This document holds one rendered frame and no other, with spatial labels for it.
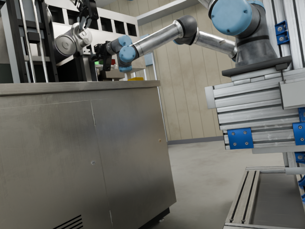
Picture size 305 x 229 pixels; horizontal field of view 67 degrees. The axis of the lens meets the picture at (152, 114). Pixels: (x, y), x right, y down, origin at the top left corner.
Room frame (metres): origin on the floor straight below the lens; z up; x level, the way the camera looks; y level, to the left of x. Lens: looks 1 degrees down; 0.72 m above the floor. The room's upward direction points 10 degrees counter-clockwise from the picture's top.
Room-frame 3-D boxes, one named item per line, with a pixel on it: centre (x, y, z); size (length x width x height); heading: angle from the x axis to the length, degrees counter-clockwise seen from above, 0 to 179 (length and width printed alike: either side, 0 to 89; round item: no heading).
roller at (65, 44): (1.43, 0.52, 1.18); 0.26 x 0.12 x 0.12; 48
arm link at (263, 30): (0.89, -0.42, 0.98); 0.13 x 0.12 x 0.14; 138
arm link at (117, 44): (1.30, 0.10, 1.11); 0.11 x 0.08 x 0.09; 48
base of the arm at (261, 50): (0.89, -0.43, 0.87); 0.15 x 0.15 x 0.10
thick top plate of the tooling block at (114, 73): (1.68, 0.35, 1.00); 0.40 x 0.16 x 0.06; 48
